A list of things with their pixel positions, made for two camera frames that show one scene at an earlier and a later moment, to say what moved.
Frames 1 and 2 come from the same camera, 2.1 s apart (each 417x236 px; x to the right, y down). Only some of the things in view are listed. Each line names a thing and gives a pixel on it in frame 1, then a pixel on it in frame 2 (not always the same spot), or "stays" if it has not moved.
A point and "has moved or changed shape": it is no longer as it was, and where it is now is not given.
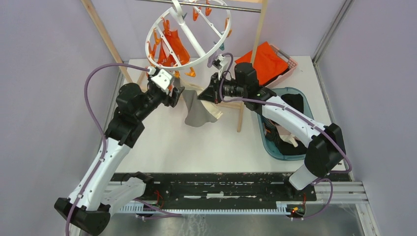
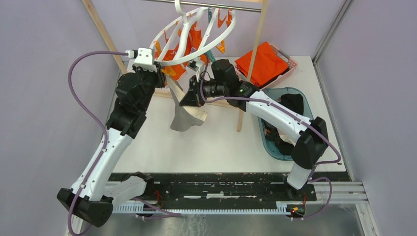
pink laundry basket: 292,64 stays
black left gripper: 172,100 -> 158,74
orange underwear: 174,43 -> 194,42
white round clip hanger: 176,8 has moved or changed shape
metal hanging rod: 223,7 stays
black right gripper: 212,94 -> 194,97
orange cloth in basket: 267,63 stays
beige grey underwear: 199,112 has moved or changed shape
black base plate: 224,188 stays
